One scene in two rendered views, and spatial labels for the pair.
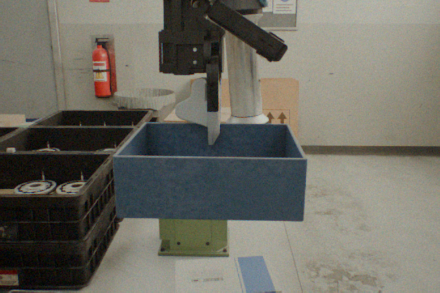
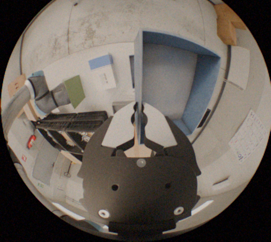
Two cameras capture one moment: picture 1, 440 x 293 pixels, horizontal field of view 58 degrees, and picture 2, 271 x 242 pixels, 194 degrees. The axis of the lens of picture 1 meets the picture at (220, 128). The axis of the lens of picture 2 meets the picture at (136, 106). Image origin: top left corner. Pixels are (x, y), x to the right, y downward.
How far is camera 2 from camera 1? 55 cm
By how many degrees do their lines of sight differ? 82
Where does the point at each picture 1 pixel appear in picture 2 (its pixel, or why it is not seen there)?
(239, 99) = (23, 100)
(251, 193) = (203, 77)
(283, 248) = (71, 56)
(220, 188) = (201, 92)
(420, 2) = not seen: outside the picture
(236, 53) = (10, 117)
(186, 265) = (100, 87)
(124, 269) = (94, 104)
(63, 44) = (35, 153)
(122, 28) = (23, 146)
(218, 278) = (104, 74)
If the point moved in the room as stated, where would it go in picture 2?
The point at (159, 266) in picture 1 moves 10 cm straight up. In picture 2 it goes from (90, 95) to (84, 101)
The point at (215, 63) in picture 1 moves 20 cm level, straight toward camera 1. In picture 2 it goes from (194, 166) to (248, 118)
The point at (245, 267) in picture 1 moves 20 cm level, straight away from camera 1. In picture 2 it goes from (96, 66) to (67, 71)
